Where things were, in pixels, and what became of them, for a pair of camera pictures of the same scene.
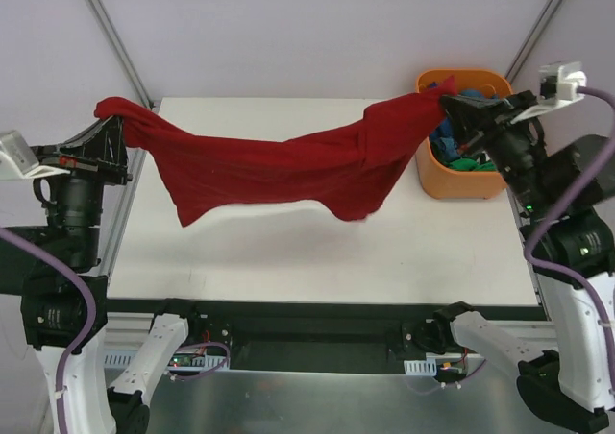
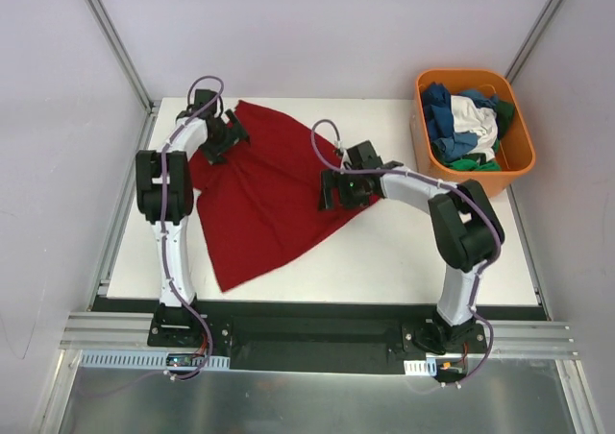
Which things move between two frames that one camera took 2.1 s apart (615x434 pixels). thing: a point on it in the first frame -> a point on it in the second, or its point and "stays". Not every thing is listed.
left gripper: x=84 y=165 -> x=227 y=139
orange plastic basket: x=438 y=180 stays
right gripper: x=493 y=123 -> x=332 y=192
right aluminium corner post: x=541 y=27 stays
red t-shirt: x=348 y=170 -> x=260 y=206
